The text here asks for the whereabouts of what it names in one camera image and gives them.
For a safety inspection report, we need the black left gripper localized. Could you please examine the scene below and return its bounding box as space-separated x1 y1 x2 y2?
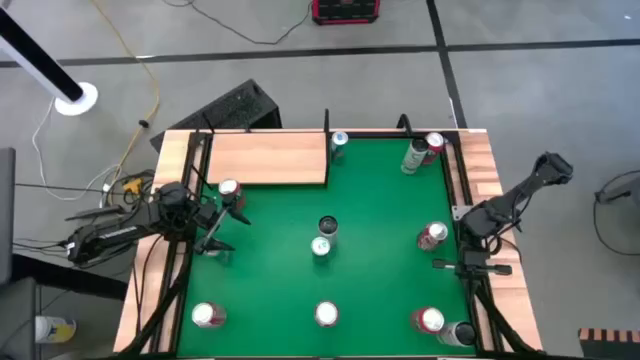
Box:
189 197 252 254

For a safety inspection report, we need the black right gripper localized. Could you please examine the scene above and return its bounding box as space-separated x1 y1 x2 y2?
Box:
432 249 514 276

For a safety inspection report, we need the red Fanta soda can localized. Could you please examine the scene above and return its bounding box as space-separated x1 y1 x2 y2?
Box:
421 131 446 166
409 306 446 335
218 178 247 210

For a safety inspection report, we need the red Coca-Cola can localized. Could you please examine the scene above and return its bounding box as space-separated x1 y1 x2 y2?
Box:
314 300 340 329
191 301 228 329
416 221 450 252

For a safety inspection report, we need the green table mat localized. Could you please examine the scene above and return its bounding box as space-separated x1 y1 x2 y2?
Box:
177 137 476 357

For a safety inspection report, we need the wooden tray board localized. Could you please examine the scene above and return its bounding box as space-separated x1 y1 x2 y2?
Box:
199 108 331 187

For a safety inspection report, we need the black perforated box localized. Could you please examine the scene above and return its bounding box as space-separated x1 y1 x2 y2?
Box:
149 78 284 153

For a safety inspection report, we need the black power strip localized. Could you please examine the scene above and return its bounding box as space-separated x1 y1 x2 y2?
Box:
64 203 125 222

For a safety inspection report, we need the black desk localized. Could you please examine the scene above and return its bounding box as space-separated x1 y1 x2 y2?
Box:
0 253 129 360

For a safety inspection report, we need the grey metal stand leg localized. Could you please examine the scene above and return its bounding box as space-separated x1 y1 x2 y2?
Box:
594 177 640 206

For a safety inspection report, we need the black white pole stand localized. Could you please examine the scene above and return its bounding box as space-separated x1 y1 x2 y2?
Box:
0 0 100 118

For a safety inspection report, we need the white yellow canister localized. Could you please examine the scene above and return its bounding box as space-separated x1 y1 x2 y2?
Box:
34 315 78 345

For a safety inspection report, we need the grey cabinet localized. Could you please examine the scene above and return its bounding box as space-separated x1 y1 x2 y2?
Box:
0 147 16 286

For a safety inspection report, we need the red black crate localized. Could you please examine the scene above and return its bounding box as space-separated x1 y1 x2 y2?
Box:
311 0 382 26

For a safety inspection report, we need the black cable loop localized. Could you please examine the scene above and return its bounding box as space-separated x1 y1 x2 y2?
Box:
592 169 640 257

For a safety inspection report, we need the yellow cable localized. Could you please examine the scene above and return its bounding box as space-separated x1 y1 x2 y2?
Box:
89 0 161 191

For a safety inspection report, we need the black aluminium table frame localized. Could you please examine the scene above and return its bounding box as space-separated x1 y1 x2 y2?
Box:
119 113 539 360

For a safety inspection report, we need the thin black floor cable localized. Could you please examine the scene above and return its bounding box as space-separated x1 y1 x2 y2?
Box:
14 182 109 194

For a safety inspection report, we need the white cable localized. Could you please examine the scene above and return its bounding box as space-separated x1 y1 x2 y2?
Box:
31 97 124 202

